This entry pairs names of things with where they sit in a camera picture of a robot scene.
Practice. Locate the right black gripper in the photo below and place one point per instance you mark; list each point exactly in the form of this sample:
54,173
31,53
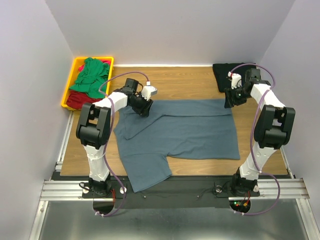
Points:
228,103

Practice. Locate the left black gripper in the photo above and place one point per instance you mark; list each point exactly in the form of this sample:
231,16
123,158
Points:
143,110

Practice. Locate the blue-grey t-shirt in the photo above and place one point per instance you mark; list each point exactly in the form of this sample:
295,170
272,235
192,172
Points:
195,129

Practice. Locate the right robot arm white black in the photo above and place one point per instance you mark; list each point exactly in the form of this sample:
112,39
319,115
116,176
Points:
271,129

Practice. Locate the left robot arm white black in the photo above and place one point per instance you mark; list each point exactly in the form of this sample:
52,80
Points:
95,126

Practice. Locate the folded black t-shirt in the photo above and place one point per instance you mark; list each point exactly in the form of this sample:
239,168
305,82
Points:
221,70

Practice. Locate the green t-shirt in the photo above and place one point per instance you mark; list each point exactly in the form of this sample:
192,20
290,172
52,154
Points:
93,75

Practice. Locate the dark red t-shirt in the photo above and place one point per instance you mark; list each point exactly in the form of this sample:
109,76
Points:
76,99

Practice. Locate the pink t-shirt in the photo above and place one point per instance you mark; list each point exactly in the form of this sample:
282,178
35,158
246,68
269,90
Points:
103,61

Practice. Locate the yellow plastic tray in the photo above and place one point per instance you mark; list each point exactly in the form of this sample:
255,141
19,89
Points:
73,74

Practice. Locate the electronics board with leds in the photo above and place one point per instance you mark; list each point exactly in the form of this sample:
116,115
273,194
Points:
240,206

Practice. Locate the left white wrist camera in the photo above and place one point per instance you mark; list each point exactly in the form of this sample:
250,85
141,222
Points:
148,91

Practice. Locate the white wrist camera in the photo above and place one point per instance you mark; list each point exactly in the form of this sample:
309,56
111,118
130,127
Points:
236,80
148,91

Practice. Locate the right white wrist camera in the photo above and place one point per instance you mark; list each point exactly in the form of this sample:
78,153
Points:
236,80

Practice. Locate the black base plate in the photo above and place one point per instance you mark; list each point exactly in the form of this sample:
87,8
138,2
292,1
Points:
176,192

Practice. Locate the aluminium frame rail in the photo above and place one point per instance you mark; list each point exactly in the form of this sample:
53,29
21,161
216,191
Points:
279,213

